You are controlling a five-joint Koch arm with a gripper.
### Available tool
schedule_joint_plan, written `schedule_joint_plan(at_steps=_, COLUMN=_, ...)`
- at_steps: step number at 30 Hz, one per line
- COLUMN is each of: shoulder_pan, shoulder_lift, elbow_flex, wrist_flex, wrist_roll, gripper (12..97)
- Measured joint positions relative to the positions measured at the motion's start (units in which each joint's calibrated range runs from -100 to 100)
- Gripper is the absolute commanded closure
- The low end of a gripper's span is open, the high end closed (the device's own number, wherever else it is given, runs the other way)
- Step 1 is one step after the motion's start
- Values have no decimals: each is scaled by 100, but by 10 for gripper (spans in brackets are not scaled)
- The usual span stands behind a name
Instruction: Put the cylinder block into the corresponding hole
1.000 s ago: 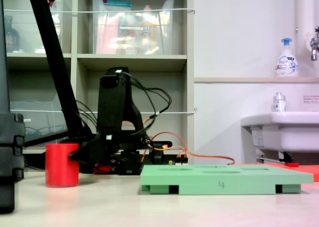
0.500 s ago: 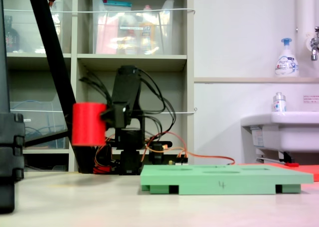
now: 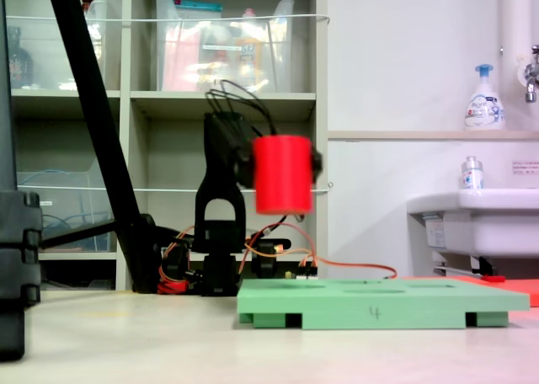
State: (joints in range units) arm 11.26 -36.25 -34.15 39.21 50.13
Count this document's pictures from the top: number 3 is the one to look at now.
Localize sink drain fitting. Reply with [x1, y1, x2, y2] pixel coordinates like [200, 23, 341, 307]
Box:
[432, 252, 500, 278]

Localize blue topped plastic pouch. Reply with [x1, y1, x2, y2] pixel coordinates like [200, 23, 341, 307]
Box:
[162, 0, 224, 91]

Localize clear bin with blue cables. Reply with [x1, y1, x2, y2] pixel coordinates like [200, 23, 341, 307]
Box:
[16, 171, 117, 253]

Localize red cylinder block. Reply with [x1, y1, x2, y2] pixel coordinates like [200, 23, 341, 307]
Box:
[252, 134, 315, 216]

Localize large orange flat block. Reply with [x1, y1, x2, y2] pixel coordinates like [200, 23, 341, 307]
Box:
[399, 275, 506, 283]

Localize small orange flat block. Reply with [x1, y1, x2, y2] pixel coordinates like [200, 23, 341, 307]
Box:
[503, 279, 539, 308]

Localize small clear sanitizer bottle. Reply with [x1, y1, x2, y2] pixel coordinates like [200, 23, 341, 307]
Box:
[460, 155, 485, 190]

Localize dark patterned bottle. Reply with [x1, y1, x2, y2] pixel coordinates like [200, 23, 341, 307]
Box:
[6, 25, 35, 89]

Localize small circuit board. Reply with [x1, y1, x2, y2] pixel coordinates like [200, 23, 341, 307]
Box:
[284, 261, 319, 280]

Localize metal faucet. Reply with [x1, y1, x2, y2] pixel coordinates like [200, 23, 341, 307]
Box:
[515, 45, 539, 104]

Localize green shape sorter board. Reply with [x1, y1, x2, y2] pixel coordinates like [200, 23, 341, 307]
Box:
[235, 277, 531, 331]

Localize beige shelf unit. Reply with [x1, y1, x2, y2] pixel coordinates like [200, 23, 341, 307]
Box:
[0, 0, 329, 292]

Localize black gripper wires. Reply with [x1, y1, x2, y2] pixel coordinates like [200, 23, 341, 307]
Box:
[205, 79, 279, 135]

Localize white blue soap dispenser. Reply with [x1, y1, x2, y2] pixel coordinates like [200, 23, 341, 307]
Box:
[464, 63, 506, 131]

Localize white ceramic sink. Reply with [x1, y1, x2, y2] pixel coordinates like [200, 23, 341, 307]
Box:
[406, 188, 539, 259]

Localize clear plastic storage bin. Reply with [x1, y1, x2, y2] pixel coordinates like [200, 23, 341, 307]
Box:
[154, 0, 296, 93]
[6, 0, 109, 91]

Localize yellow bottle pink cap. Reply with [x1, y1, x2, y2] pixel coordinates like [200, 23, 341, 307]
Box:
[235, 7, 265, 88]

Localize thin black tripod brace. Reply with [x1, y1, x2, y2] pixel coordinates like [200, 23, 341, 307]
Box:
[37, 219, 119, 250]

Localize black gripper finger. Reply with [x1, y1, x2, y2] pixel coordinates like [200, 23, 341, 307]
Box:
[310, 144, 324, 187]

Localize white sink label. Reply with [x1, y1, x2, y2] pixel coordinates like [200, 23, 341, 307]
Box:
[424, 219, 446, 250]

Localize thin orange wire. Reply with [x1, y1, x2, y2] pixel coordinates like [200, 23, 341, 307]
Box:
[313, 255, 399, 280]

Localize white red wall sticker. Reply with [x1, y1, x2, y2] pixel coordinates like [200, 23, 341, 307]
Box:
[511, 160, 539, 176]

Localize notched black tripod leg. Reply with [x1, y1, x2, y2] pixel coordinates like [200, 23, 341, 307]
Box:
[0, 0, 44, 363]

